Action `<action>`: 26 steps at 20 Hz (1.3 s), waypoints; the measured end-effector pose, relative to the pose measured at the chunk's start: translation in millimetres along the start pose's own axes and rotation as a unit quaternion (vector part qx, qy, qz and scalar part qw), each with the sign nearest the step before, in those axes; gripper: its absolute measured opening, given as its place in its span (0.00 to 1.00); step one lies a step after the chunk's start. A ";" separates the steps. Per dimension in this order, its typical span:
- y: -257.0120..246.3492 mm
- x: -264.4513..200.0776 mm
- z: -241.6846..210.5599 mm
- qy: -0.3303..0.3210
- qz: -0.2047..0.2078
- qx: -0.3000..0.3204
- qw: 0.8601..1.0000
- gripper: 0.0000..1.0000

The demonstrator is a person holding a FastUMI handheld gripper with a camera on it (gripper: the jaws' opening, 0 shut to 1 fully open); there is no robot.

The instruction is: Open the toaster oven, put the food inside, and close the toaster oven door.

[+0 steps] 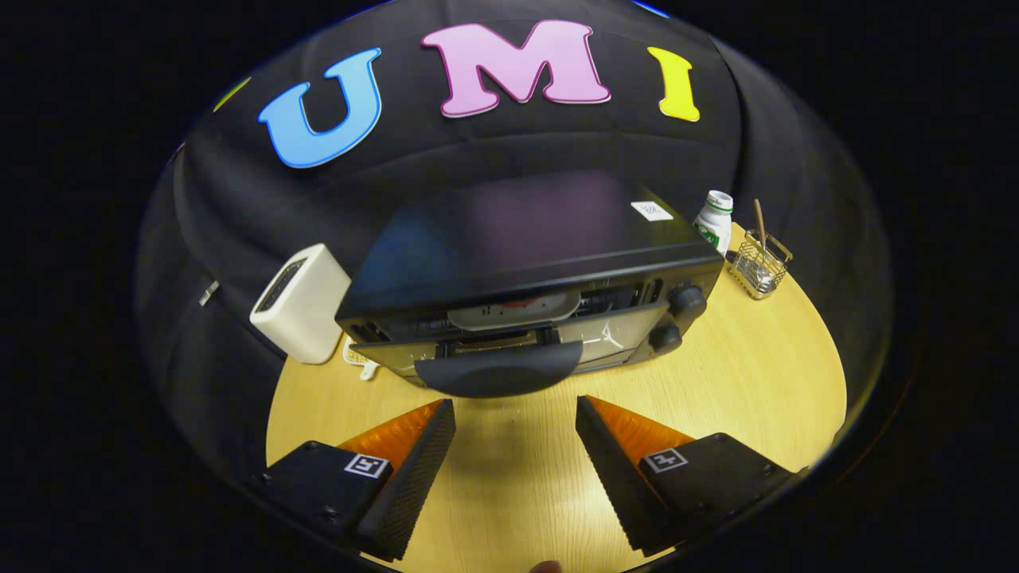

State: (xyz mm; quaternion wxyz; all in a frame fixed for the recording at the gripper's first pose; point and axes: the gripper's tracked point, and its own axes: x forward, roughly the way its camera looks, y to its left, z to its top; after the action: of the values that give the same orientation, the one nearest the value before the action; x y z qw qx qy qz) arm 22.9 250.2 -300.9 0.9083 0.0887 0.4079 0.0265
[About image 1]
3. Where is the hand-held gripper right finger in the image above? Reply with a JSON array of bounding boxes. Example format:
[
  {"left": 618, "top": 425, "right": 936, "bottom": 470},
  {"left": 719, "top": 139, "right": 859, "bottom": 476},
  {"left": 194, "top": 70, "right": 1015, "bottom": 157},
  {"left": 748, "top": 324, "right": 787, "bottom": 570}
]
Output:
[{"left": 575, "top": 396, "right": 801, "bottom": 558}]

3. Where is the wire mesh basket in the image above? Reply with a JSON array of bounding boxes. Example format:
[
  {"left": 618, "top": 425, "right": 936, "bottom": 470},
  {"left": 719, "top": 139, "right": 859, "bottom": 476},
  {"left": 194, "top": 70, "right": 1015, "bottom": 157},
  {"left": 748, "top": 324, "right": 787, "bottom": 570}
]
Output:
[{"left": 726, "top": 231, "right": 794, "bottom": 300}]

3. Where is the black toaster oven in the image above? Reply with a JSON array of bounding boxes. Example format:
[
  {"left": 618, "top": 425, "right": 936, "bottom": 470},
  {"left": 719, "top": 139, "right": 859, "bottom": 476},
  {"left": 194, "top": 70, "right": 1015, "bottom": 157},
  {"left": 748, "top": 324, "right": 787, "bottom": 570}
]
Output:
[{"left": 335, "top": 169, "right": 725, "bottom": 399}]

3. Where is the white square plate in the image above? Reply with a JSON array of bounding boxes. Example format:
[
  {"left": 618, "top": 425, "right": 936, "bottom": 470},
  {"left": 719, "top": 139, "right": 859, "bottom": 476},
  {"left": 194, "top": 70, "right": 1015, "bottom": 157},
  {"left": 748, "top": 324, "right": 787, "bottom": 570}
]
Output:
[{"left": 447, "top": 290, "right": 582, "bottom": 332}]

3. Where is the white divided dish with beans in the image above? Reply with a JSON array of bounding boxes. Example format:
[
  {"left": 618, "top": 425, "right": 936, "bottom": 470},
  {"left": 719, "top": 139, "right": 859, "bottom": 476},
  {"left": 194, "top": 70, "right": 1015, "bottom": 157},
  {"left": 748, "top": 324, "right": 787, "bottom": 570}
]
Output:
[{"left": 342, "top": 334, "right": 381, "bottom": 381}]

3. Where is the black backdrop cloth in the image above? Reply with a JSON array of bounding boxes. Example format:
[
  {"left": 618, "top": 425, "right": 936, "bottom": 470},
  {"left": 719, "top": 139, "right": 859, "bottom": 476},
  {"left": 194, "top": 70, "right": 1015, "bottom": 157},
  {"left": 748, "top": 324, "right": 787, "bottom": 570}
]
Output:
[{"left": 135, "top": 0, "right": 892, "bottom": 486}]

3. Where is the white bottle green label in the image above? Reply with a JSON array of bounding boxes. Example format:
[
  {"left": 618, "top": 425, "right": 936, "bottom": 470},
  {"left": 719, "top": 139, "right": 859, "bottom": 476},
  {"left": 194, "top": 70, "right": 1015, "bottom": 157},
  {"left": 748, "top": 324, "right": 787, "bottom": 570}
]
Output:
[{"left": 692, "top": 190, "right": 734, "bottom": 257}]

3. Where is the cream pop-up toaster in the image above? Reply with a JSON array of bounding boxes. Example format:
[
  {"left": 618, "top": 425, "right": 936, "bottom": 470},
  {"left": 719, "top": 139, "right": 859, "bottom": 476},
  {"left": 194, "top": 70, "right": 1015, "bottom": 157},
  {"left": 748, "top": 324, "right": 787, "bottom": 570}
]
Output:
[{"left": 249, "top": 243, "right": 352, "bottom": 365}]

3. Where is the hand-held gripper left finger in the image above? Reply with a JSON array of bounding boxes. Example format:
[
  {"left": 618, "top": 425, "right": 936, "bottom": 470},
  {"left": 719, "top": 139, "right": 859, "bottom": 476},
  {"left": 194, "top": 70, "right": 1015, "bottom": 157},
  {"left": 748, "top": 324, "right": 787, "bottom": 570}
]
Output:
[{"left": 253, "top": 399, "right": 457, "bottom": 562}]

